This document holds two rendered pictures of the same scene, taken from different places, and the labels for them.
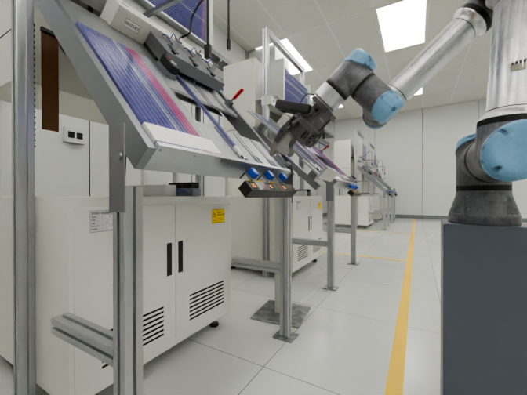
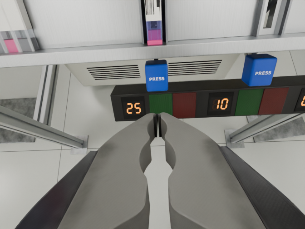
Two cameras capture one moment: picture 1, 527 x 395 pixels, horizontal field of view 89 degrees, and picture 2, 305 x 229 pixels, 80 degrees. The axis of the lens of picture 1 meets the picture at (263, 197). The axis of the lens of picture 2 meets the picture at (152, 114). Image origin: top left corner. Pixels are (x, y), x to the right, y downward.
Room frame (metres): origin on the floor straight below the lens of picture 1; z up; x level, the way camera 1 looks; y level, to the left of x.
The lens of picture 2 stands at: (0.81, -0.06, 0.88)
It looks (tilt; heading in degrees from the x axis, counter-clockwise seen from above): 72 degrees down; 68
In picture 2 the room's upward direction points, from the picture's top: 11 degrees counter-clockwise
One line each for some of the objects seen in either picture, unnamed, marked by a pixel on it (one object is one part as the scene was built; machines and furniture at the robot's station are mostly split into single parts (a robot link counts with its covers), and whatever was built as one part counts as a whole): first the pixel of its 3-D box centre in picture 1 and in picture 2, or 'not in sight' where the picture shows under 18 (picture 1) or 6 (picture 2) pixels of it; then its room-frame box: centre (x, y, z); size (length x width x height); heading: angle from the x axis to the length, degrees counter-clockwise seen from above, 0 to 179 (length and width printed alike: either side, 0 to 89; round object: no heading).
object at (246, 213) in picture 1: (295, 193); not in sight; (2.34, -0.28, 0.65); 1.01 x 0.73 x 1.29; 60
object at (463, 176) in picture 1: (483, 160); not in sight; (0.70, -0.58, 0.72); 0.13 x 0.12 x 0.14; 159
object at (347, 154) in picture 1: (354, 179); not in sight; (5.49, -1.88, 0.95); 1.36 x 0.82 x 1.90; 60
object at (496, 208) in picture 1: (482, 204); not in sight; (0.71, -0.58, 0.60); 0.15 x 0.15 x 0.10
